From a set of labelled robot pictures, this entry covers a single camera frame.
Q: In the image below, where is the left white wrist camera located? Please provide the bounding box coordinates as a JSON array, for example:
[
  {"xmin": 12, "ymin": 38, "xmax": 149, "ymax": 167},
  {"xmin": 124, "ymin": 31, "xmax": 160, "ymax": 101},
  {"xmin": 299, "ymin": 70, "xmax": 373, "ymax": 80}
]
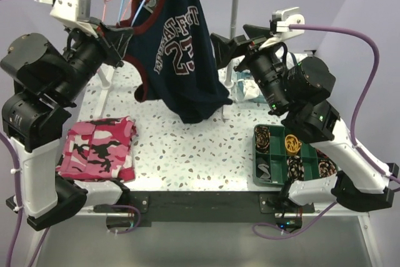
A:
[{"xmin": 36, "ymin": 0, "xmax": 98, "ymax": 38}]

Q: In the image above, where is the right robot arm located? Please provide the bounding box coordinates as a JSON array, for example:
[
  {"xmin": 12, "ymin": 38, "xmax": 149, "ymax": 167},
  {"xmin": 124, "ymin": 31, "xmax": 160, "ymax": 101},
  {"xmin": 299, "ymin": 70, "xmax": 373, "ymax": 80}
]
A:
[{"xmin": 211, "ymin": 22, "xmax": 399, "ymax": 213}]

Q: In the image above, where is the brown pink floral rolled tie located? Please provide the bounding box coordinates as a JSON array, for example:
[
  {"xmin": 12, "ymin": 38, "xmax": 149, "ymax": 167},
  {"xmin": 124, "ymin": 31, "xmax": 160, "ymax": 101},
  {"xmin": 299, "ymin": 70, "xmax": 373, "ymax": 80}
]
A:
[{"xmin": 318, "ymin": 159, "xmax": 337, "ymax": 178}]

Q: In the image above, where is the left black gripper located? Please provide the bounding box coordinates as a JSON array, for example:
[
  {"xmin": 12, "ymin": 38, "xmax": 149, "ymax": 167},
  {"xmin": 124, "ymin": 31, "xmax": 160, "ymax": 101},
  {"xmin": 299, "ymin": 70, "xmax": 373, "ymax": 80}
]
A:
[{"xmin": 55, "ymin": 14, "xmax": 134, "ymax": 103}]

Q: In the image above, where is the white garment in basket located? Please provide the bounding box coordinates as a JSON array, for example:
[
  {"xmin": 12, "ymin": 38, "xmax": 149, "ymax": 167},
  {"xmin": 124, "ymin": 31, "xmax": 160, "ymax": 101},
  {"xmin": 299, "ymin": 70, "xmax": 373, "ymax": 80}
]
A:
[{"xmin": 236, "ymin": 48, "xmax": 308, "ymax": 103}]

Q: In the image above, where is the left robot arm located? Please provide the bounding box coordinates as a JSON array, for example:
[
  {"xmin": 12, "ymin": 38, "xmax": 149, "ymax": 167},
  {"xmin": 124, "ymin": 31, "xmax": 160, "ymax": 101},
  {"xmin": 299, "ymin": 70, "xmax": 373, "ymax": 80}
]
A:
[{"xmin": 1, "ymin": 21, "xmax": 134, "ymax": 231}]

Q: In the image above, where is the navy tank top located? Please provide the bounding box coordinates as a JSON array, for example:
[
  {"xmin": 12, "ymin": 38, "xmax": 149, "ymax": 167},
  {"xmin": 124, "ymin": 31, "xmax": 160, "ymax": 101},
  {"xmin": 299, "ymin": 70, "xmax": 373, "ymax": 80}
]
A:
[{"xmin": 118, "ymin": 0, "xmax": 233, "ymax": 124}]

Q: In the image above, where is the grey white rolled tie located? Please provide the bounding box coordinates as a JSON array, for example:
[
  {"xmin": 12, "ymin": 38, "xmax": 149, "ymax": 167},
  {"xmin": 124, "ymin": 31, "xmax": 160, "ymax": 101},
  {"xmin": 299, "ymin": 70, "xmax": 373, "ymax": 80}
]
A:
[{"xmin": 257, "ymin": 161, "xmax": 272, "ymax": 183}]

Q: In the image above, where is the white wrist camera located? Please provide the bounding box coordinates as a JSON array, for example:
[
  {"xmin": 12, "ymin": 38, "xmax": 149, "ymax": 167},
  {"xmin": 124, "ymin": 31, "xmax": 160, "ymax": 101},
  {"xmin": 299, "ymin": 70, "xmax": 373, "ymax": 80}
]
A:
[
  {"xmin": 36, "ymin": 0, "xmax": 98, "ymax": 38},
  {"xmin": 259, "ymin": 7, "xmax": 305, "ymax": 50}
]

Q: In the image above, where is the yellow rolled tie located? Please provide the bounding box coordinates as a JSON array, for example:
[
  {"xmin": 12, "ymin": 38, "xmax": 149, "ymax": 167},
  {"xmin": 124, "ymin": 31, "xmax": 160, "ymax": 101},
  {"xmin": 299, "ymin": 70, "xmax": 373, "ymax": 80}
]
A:
[{"xmin": 284, "ymin": 134, "xmax": 302, "ymax": 156}]

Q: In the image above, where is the green compartment tray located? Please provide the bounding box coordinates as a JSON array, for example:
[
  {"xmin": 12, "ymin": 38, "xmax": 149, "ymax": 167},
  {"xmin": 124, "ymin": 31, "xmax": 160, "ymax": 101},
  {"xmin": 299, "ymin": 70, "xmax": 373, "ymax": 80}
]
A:
[{"xmin": 252, "ymin": 124, "xmax": 338, "ymax": 186}]

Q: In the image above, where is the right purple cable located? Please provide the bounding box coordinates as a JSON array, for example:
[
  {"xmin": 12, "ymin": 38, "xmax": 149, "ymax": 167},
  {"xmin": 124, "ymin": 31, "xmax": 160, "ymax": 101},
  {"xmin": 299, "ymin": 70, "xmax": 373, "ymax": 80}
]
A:
[{"xmin": 252, "ymin": 24, "xmax": 400, "ymax": 239}]

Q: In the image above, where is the black white spotted rolled tie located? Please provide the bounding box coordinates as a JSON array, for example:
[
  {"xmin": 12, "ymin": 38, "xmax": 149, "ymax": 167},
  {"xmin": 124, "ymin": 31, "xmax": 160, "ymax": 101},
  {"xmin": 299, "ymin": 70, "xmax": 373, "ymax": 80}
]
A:
[{"xmin": 287, "ymin": 156, "xmax": 305, "ymax": 181}]

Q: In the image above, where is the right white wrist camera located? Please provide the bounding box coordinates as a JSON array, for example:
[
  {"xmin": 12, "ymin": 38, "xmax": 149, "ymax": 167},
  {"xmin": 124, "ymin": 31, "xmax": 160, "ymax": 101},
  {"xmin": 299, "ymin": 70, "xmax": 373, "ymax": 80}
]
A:
[{"xmin": 259, "ymin": 7, "xmax": 305, "ymax": 50}]

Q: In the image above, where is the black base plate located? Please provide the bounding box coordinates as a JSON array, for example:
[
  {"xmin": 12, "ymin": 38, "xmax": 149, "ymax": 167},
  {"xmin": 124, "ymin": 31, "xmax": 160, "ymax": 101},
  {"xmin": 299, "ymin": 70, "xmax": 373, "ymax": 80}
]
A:
[{"xmin": 92, "ymin": 190, "xmax": 315, "ymax": 233}]

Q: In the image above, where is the pink camouflage folded garment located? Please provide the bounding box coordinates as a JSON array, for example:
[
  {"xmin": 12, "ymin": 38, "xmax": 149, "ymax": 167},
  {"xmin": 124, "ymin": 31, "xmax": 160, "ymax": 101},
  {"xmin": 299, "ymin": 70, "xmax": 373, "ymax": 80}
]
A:
[{"xmin": 56, "ymin": 116, "xmax": 136, "ymax": 182}]

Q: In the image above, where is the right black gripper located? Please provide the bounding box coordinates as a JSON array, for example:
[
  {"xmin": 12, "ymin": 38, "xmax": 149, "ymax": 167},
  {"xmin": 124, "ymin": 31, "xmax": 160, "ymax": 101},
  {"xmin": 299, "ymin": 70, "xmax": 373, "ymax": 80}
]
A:
[{"xmin": 210, "ymin": 23, "xmax": 290, "ymax": 113}]

